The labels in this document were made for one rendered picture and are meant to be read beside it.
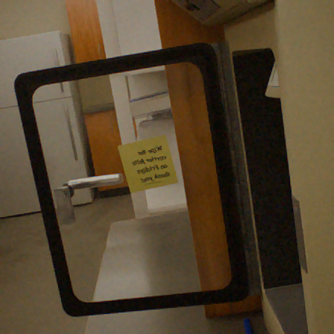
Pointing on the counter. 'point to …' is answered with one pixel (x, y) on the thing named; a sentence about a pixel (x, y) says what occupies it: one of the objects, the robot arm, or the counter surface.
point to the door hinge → (239, 167)
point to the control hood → (227, 10)
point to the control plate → (201, 8)
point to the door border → (215, 159)
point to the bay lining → (267, 170)
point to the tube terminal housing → (300, 132)
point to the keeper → (299, 232)
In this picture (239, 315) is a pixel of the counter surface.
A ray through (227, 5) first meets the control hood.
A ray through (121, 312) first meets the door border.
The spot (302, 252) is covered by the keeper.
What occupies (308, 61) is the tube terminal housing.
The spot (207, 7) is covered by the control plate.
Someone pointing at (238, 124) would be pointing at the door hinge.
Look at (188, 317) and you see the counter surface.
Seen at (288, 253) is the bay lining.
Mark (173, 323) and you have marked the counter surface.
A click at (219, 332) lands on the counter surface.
